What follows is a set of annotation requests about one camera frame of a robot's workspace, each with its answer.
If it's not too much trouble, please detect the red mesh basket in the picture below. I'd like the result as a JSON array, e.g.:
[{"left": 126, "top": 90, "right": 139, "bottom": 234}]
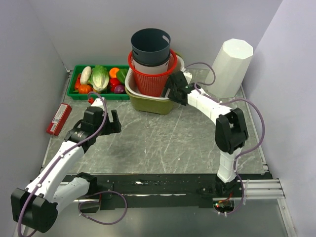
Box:
[{"left": 128, "top": 49, "right": 178, "bottom": 97}]

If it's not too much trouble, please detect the white round bucket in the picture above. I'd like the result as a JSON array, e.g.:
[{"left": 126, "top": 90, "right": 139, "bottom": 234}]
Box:
[{"left": 132, "top": 50, "right": 171, "bottom": 75}]

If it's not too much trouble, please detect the olive green rectangular basket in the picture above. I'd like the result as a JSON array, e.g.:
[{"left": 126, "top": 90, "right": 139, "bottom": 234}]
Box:
[{"left": 125, "top": 87, "right": 173, "bottom": 115}]

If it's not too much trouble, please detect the white perforated rectangular basket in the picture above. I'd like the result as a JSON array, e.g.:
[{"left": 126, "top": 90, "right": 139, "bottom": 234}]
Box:
[{"left": 125, "top": 55, "right": 184, "bottom": 101}]

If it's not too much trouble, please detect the dark grey round bucket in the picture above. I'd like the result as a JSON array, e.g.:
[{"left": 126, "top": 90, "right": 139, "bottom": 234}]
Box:
[{"left": 131, "top": 28, "right": 171, "bottom": 66}]

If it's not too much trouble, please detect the large white faceted container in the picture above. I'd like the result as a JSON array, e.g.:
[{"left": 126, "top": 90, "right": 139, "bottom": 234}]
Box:
[{"left": 205, "top": 39, "right": 253, "bottom": 98}]

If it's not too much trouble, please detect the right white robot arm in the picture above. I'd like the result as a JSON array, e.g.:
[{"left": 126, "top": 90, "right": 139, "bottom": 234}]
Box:
[{"left": 162, "top": 71, "right": 248, "bottom": 197}]

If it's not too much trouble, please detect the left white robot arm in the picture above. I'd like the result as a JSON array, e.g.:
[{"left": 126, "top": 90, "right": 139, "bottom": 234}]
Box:
[{"left": 11, "top": 106, "right": 121, "bottom": 237}]

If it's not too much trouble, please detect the orange toy pumpkin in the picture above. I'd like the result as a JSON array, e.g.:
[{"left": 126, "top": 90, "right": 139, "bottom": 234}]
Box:
[{"left": 78, "top": 84, "right": 93, "bottom": 94}]

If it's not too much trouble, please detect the red rectangular box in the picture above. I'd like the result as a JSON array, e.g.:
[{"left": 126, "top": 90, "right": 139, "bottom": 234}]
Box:
[{"left": 46, "top": 103, "right": 72, "bottom": 136}]

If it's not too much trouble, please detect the red toy chili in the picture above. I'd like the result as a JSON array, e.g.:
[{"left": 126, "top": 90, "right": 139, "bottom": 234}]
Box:
[{"left": 74, "top": 73, "right": 81, "bottom": 91}]

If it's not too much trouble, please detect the toy napa cabbage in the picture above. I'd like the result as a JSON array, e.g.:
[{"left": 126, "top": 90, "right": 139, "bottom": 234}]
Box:
[{"left": 89, "top": 65, "right": 110, "bottom": 92}]

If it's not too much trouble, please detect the red toy tomato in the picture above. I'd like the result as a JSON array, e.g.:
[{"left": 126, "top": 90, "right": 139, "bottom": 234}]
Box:
[{"left": 109, "top": 78, "right": 121, "bottom": 92}]

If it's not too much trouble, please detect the white toy radish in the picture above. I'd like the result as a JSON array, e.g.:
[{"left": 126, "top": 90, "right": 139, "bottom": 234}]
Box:
[{"left": 80, "top": 66, "right": 92, "bottom": 84}]

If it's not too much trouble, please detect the green plastic tray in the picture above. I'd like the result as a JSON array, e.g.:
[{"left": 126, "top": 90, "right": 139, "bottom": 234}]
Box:
[{"left": 67, "top": 64, "right": 131, "bottom": 101}]

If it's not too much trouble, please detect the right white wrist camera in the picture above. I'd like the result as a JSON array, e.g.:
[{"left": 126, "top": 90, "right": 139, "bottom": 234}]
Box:
[{"left": 183, "top": 71, "right": 193, "bottom": 84}]

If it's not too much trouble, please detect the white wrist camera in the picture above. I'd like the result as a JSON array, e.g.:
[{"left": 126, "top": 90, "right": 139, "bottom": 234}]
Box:
[
  {"left": 183, "top": 71, "right": 193, "bottom": 84},
  {"left": 87, "top": 98, "right": 106, "bottom": 112}
]

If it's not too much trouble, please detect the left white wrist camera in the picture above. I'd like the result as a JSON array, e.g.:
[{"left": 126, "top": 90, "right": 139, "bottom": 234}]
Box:
[{"left": 87, "top": 98, "right": 106, "bottom": 112}]

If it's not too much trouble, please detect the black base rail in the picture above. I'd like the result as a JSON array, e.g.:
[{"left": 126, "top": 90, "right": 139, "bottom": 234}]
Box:
[{"left": 49, "top": 173, "right": 272, "bottom": 214}]

